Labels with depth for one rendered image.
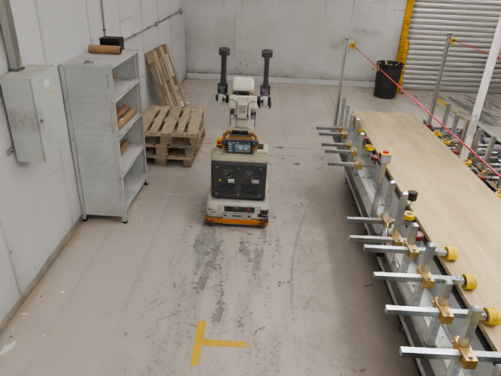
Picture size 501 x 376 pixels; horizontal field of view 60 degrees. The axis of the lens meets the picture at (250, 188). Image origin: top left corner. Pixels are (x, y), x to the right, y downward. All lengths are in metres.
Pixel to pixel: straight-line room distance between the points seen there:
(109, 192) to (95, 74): 1.14
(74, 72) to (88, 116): 0.38
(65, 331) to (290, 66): 8.07
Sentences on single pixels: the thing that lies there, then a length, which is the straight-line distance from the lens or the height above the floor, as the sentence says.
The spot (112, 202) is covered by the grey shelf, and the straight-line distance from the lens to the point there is 4.45.
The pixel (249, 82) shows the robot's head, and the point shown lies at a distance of 4.31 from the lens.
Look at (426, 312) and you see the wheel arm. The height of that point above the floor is 0.95.
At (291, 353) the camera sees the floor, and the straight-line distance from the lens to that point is 3.19.
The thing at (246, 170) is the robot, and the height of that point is 0.62.
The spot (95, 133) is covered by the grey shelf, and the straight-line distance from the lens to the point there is 4.19.
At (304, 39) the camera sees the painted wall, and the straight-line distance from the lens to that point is 10.17.
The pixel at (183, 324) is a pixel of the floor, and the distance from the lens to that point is 3.35.
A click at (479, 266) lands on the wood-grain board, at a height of 0.90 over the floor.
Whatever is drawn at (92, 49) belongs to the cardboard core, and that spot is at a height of 1.59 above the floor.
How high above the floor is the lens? 2.35
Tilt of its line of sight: 27 degrees down
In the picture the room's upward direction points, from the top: 3 degrees clockwise
